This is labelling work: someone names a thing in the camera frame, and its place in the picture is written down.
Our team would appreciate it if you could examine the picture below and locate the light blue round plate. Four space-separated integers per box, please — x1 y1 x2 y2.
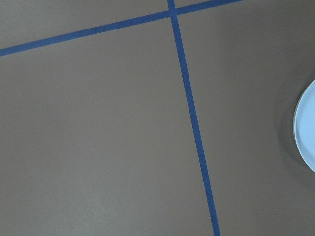
293 81 315 171

